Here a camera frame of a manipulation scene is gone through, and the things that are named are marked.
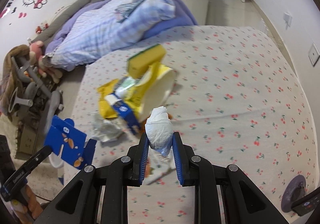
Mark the white tissue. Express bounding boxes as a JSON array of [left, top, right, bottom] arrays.
[[145, 106, 174, 157]]

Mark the yellow snack bag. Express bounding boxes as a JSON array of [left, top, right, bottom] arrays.
[[96, 77, 126, 121]]

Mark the blue cookie box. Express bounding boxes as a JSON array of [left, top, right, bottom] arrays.
[[44, 115, 97, 170]]

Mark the person's hand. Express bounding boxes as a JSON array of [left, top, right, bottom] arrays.
[[10, 185, 43, 224]]

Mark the cherry print tablecloth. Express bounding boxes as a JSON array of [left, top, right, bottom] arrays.
[[62, 25, 318, 224]]

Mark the yellow green sponge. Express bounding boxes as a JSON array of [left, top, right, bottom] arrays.
[[127, 44, 167, 79]]

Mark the grey desk chair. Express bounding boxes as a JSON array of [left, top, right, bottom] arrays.
[[8, 56, 64, 137]]

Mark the pink plush doll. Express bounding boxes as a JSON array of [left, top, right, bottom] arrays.
[[29, 41, 63, 84]]

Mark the purple round disc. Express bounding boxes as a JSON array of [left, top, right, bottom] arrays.
[[281, 175, 306, 213]]

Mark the blue plaid quilt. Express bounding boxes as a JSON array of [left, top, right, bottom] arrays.
[[42, 0, 176, 71]]

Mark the purple blanket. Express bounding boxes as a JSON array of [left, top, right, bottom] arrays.
[[35, 0, 197, 54]]

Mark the white wall switch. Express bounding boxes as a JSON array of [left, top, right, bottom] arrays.
[[308, 43, 320, 67]]

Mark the white wall socket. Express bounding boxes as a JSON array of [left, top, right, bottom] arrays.
[[283, 13, 292, 29]]

